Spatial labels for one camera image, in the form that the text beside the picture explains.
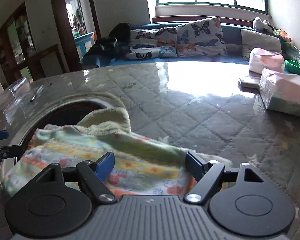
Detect turquoise cabinet in doorway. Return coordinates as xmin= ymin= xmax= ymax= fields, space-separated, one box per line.
xmin=74 ymin=32 xmax=95 ymax=60

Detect grey plain cushion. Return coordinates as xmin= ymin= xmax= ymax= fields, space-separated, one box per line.
xmin=241 ymin=29 xmax=282 ymax=61

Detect white plush toy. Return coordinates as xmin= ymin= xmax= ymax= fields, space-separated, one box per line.
xmin=252 ymin=16 xmax=275 ymax=34

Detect black pen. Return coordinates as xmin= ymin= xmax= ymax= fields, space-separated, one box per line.
xmin=30 ymin=85 xmax=44 ymax=102

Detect clear plastic box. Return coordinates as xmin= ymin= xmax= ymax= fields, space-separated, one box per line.
xmin=0 ymin=77 xmax=31 ymax=107

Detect green bowl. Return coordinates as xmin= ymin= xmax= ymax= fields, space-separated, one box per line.
xmin=285 ymin=60 xmax=300 ymax=75

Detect colourful stuffed toys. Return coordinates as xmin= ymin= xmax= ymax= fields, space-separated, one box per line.
xmin=274 ymin=29 xmax=300 ymax=64

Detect butterfly print cushion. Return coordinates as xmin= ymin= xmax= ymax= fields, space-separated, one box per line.
xmin=125 ymin=27 xmax=177 ymax=60
xmin=175 ymin=17 xmax=228 ymax=57

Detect grey notebook under packs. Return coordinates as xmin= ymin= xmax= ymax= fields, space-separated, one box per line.
xmin=239 ymin=76 xmax=260 ymax=89

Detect colourful patterned children's shirt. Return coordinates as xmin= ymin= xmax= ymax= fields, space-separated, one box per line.
xmin=2 ymin=107 xmax=197 ymax=197

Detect black bag on sofa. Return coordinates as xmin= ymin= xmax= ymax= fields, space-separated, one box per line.
xmin=83 ymin=23 xmax=131 ymax=60

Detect pink green tissue pack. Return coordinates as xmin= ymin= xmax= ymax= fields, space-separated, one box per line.
xmin=259 ymin=68 xmax=300 ymax=117

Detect dark wooden cabinet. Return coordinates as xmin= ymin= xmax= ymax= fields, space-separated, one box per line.
xmin=0 ymin=3 xmax=66 ymax=85

